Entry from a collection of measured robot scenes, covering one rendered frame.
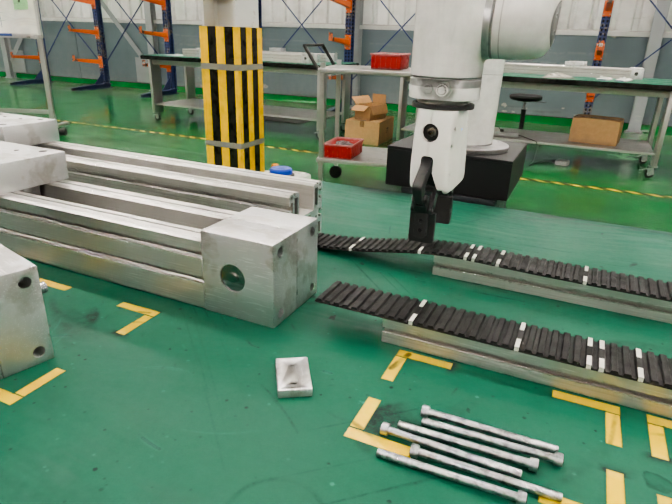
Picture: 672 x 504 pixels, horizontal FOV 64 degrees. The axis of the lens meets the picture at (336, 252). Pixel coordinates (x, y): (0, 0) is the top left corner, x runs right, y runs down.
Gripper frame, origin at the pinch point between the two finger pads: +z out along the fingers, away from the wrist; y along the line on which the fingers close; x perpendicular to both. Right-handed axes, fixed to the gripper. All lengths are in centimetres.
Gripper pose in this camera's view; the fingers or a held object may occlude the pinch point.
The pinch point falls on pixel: (430, 222)
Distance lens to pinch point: 72.1
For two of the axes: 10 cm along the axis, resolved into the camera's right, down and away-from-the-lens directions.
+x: -9.0, -1.9, 3.8
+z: -0.3, 9.3, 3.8
